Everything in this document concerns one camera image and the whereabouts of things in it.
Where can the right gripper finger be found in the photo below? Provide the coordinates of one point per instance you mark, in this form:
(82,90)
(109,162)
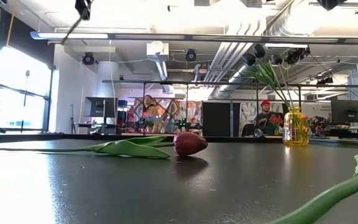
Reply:
(330,3)

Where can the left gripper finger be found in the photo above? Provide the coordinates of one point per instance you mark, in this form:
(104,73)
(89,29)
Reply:
(82,7)

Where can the red artificial tulip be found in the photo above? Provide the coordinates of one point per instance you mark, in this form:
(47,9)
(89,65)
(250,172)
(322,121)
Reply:
(190,143)
(322,200)
(64,40)

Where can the green stems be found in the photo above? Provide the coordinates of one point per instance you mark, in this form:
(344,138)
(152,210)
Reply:
(249,59)

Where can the yellow glass vase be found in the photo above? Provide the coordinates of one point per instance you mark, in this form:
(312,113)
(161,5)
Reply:
(296,130)

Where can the long ceiling light fixture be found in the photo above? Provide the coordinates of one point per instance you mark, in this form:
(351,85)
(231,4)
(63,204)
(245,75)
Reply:
(73,35)

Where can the round black ceiling speaker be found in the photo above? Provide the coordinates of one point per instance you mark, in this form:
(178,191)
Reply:
(190,55)
(88,58)

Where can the white ceiling projector box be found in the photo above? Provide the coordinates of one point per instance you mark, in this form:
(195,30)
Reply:
(158,51)

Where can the grey screen on stand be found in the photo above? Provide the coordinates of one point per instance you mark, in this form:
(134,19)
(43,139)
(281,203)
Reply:
(99,106)

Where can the black computer monitor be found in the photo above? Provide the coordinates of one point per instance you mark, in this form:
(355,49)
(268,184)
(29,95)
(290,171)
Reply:
(348,111)

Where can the person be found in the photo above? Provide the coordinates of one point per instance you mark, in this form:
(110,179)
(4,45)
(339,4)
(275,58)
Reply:
(149,109)
(267,116)

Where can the red flower bouquet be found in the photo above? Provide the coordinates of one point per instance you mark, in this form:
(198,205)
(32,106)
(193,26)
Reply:
(275,121)

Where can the black partition panel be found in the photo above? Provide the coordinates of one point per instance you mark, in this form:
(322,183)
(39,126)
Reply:
(221,119)

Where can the silver ventilation duct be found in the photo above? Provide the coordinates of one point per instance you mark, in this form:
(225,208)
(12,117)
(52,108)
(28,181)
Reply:
(228,56)

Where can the colourful wall mural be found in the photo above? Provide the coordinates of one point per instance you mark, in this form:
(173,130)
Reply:
(169,112)

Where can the black overhead frame rail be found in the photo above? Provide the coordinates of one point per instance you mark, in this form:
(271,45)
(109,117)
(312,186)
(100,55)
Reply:
(197,83)

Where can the black metal table frame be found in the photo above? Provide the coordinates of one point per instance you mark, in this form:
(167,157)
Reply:
(235,139)

